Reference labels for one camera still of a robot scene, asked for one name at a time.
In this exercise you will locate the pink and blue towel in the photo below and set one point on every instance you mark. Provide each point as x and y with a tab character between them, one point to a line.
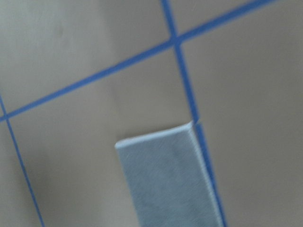
168	180

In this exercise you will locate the blue tape line crosswise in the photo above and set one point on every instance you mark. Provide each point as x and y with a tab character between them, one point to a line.
194	32

